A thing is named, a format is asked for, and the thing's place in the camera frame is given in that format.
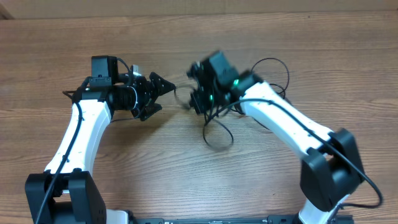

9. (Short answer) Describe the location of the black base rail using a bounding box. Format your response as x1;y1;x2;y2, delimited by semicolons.
133;214;355;224

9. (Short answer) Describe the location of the black cable USB plug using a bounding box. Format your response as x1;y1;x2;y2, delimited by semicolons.
174;84;234;152

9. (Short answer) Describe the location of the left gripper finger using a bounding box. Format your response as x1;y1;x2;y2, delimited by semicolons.
139;103;162;121
149;72;176;100

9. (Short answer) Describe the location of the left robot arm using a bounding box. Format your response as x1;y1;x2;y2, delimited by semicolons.
25;55;176;223

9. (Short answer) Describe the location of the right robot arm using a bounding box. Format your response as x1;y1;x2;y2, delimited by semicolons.
187;51;364;223

